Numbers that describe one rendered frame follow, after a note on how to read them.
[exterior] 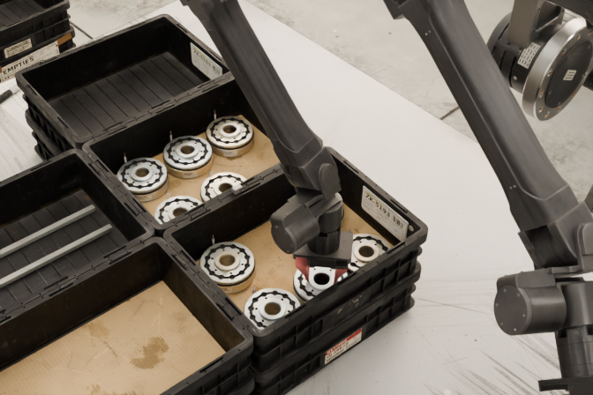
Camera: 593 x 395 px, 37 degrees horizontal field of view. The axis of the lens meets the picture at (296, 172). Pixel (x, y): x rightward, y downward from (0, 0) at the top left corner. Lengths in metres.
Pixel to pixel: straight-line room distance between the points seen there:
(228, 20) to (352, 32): 2.43
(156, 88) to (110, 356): 0.75
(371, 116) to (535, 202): 1.20
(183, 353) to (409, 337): 0.46
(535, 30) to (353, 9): 2.28
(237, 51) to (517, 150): 0.48
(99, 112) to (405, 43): 1.91
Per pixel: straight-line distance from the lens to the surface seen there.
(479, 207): 2.02
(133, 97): 2.08
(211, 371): 1.43
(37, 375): 1.59
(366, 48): 3.65
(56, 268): 1.73
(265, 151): 1.91
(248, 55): 1.35
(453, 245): 1.93
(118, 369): 1.57
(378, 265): 1.57
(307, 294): 1.60
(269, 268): 1.68
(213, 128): 1.92
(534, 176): 1.06
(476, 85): 1.05
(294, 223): 1.43
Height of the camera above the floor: 2.11
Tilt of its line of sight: 44 degrees down
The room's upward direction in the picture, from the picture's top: 1 degrees clockwise
